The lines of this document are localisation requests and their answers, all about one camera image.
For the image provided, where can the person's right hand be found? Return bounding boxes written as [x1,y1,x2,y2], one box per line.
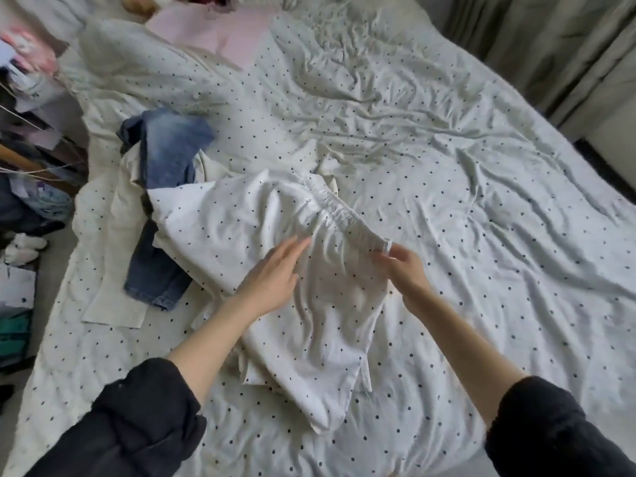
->
[372,243,437,316]

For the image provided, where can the person's left hand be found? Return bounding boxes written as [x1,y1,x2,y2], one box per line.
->
[233,235,314,320]

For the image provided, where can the white polka dot pants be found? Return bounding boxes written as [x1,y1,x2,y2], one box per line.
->
[147,168,395,436]

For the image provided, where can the cream white jacket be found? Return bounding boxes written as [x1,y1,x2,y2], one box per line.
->
[81,142,205,330]

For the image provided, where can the blue denim jeans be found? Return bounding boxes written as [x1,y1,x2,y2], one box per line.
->
[119,107,219,313]

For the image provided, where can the person's right forearm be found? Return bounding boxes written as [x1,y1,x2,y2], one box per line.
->
[405,291,636,477]

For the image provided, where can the white dotted bed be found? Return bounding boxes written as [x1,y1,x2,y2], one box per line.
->
[5,0,636,477]

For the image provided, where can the blue patterned bag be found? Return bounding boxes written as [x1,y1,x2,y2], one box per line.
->
[10,172,77,225]

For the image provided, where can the white shoe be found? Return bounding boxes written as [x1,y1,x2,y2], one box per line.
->
[10,231,51,252]
[0,245,41,268]

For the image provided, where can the white cardboard box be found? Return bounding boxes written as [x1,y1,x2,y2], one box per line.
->
[0,263,39,314]

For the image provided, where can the pink pillow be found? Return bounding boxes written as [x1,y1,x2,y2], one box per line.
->
[144,0,282,72]

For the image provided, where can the teal green box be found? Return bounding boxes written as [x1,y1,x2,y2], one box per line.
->
[0,311,33,362]

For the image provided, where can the pale grey rolled blanket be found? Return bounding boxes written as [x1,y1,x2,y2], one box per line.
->
[78,15,165,85]

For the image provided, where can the beige plush toy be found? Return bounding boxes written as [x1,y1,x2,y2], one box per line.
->
[121,0,162,20]

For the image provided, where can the small pink plush toy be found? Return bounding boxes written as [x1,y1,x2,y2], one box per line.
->
[0,25,59,78]

